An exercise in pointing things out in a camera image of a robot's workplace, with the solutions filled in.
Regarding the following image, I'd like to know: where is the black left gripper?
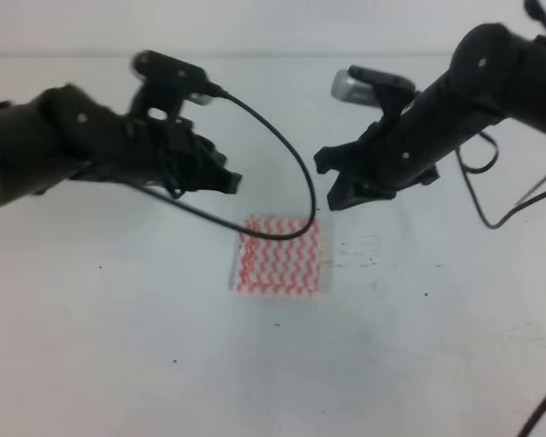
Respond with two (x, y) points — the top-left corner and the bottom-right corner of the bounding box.
(90, 113), (242, 198)

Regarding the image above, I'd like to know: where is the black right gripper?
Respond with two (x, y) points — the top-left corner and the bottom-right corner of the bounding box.
(314, 90), (464, 210)

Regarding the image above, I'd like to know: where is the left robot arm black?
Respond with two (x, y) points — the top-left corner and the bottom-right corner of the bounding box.
(0, 85), (242, 208)

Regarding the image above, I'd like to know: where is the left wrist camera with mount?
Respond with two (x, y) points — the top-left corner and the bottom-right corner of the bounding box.
(128, 50), (222, 122)

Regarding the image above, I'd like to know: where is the black left camera cable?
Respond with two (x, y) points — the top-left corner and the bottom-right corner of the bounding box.
(131, 84), (319, 242)

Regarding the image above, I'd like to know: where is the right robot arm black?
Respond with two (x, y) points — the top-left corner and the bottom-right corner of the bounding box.
(314, 1), (546, 211)

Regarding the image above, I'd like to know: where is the pink white wavy striped towel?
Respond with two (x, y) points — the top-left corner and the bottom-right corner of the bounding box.
(229, 216), (334, 299)

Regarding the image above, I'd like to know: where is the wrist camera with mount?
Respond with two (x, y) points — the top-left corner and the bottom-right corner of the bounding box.
(128, 50), (222, 122)
(330, 65), (420, 130)

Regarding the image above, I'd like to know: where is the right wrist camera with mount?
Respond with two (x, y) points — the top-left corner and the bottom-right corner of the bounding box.
(330, 65), (420, 130)

